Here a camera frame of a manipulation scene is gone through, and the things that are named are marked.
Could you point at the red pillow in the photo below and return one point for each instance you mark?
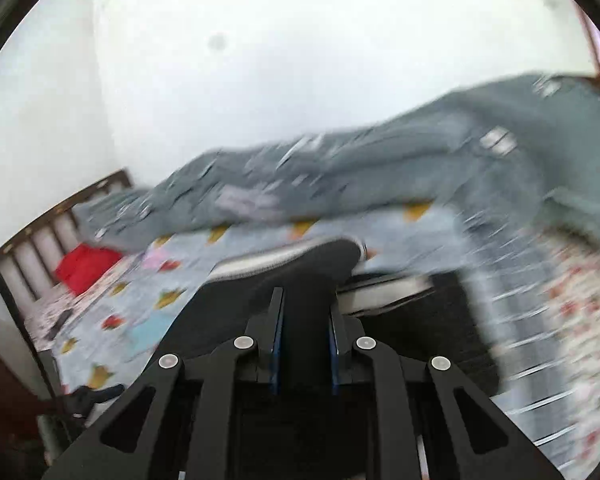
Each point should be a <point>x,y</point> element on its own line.
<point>87,265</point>

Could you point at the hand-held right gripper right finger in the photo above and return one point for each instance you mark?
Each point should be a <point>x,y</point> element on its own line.
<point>336,355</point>

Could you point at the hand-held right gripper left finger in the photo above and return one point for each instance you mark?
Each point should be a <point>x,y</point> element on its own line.
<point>276,355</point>

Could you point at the wooden door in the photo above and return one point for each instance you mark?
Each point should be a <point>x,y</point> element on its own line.
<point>597,45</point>

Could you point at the grey floral pillow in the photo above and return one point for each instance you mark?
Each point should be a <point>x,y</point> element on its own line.
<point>580,160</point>

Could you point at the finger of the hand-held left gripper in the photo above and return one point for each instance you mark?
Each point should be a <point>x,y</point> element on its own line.
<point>95,395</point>

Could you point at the wooden bed headboard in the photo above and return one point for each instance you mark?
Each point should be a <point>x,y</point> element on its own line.
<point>40,220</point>

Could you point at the grey floral quilt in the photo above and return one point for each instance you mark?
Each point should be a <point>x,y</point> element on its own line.
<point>330,170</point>

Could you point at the floral bedsheet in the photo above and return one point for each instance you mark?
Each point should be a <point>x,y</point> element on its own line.
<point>580,310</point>

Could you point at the grey checked cloth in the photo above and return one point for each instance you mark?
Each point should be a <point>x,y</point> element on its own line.
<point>510,310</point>

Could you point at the black pants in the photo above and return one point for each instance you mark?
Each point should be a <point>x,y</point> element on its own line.
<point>305,270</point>

